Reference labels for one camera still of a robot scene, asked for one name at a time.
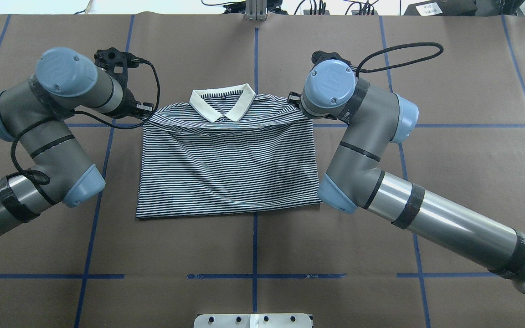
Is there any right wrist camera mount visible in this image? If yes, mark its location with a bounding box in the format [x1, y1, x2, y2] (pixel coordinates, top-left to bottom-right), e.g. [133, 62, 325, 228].
[312, 51, 352, 67]

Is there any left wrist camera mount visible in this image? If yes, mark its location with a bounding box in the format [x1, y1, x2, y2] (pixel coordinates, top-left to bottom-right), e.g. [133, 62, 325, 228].
[94, 47, 151, 90]

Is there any blue white striped polo shirt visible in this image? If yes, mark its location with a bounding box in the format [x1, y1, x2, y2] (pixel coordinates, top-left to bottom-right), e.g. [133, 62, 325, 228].
[135, 84, 319, 220]

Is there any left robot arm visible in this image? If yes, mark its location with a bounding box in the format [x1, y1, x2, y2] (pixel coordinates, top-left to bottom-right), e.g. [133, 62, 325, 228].
[0, 46, 156, 236]

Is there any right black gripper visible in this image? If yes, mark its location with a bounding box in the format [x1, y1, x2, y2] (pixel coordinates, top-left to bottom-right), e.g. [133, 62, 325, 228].
[287, 92, 308, 114]

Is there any white column base plate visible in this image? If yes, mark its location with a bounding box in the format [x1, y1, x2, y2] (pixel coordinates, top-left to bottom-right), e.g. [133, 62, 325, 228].
[193, 313, 314, 328]

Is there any aluminium frame post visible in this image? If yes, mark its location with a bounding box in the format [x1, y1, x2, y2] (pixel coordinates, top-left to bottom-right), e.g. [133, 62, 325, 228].
[245, 0, 268, 21]

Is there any black power box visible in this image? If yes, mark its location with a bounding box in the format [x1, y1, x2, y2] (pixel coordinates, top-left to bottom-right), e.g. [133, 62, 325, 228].
[402, 0, 504, 17]

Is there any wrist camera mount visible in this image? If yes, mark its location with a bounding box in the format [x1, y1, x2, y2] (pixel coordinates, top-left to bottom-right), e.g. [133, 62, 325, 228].
[312, 51, 352, 67]
[94, 47, 151, 90]

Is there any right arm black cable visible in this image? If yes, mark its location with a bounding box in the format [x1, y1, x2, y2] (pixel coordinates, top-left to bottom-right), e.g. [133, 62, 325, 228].
[352, 42, 444, 77]

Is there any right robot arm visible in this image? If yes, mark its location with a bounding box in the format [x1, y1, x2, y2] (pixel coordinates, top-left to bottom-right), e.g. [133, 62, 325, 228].
[289, 53, 525, 295]

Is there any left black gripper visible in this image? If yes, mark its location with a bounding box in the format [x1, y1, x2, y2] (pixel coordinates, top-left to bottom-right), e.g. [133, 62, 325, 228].
[115, 89, 154, 120]

